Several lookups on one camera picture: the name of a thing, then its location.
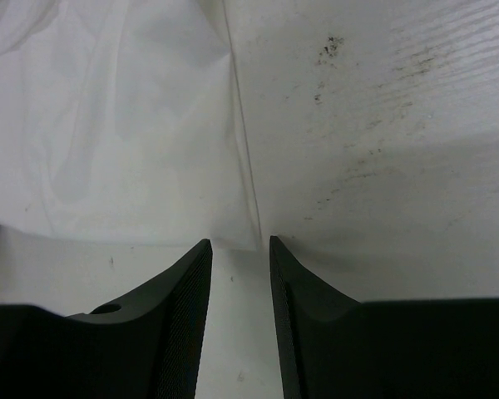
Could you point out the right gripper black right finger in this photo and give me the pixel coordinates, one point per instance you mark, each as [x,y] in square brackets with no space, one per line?
[315,337]

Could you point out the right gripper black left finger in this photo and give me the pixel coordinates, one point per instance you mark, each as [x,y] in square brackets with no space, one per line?
[148,342]

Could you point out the white tank top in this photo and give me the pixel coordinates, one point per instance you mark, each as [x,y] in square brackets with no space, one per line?
[120,122]

